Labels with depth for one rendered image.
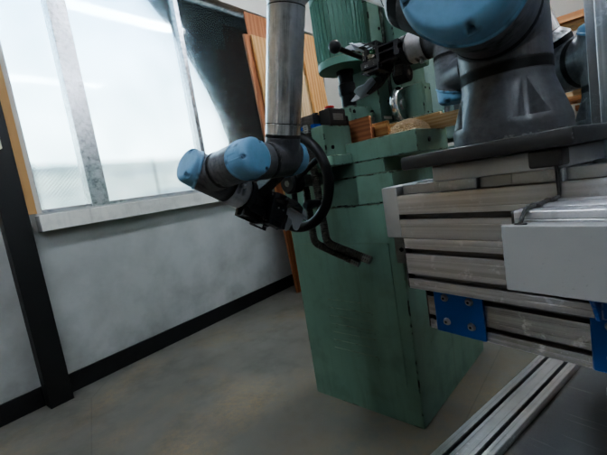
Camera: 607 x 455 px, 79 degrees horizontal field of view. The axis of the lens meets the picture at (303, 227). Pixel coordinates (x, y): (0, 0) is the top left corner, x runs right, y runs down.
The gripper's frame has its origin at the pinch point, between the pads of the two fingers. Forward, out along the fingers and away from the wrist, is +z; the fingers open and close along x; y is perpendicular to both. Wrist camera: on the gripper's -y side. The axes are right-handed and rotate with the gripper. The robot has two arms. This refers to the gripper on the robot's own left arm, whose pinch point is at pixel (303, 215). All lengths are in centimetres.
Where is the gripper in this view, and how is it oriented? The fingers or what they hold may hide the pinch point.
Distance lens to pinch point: 97.8
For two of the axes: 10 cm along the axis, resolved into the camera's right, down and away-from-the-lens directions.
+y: -2.0, 9.5, -2.6
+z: 6.6, 3.2, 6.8
